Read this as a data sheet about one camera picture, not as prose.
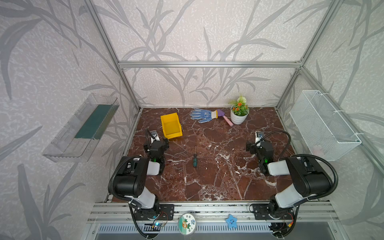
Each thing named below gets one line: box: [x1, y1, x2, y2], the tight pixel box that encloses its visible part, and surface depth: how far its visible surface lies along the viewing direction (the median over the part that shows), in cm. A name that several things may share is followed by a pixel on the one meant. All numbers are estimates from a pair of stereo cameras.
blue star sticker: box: [225, 214, 238, 229], surface depth 72 cm
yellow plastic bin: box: [160, 112, 183, 140], surface depth 107 cm
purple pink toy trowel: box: [217, 109, 234, 127], surface depth 116 cm
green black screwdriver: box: [193, 146, 198, 168], surface depth 93 cm
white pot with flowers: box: [230, 96, 250, 125], surface depth 104 cm
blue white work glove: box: [189, 108, 219, 123], surface depth 118 cm
